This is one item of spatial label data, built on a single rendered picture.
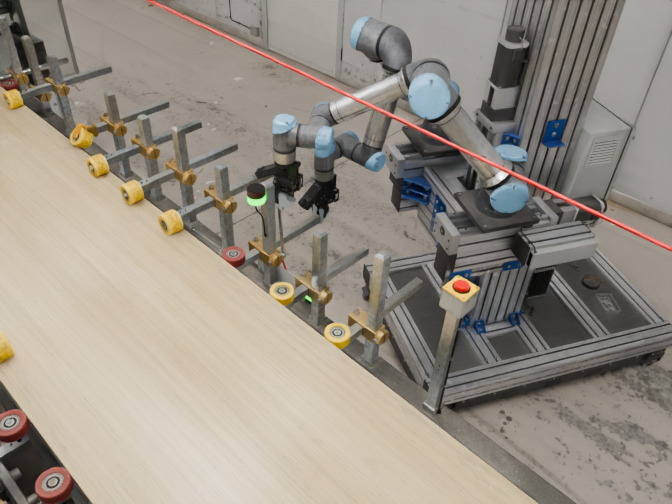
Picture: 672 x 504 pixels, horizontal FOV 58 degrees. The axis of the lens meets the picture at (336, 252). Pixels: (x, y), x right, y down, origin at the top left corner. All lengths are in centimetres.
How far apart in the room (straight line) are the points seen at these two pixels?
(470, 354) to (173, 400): 149
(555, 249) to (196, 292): 123
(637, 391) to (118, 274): 236
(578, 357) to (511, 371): 32
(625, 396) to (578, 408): 25
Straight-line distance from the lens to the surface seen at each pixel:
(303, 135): 194
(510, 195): 196
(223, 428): 168
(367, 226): 372
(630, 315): 328
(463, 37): 456
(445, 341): 173
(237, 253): 214
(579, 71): 228
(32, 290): 217
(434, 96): 179
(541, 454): 286
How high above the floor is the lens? 230
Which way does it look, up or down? 41 degrees down
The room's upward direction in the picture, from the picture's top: 3 degrees clockwise
